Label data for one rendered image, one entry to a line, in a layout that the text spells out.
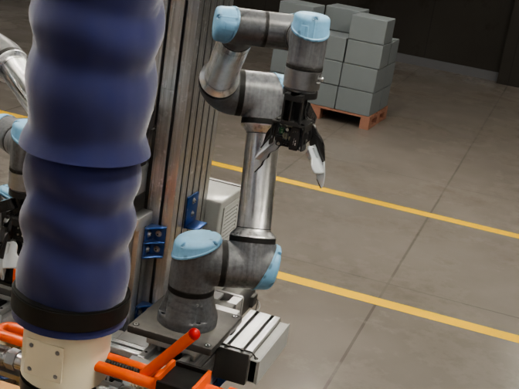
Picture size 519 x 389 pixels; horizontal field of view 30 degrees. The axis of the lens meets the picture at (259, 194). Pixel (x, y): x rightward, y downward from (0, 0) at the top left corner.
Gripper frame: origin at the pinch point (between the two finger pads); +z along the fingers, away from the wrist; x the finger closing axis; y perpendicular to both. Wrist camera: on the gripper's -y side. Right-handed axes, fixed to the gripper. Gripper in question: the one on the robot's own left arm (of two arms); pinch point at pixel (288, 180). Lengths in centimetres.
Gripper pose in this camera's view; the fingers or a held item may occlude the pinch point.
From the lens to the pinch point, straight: 204.5
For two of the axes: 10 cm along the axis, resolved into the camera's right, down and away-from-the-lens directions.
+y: -3.2, 2.5, -9.1
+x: 9.4, 2.3, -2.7
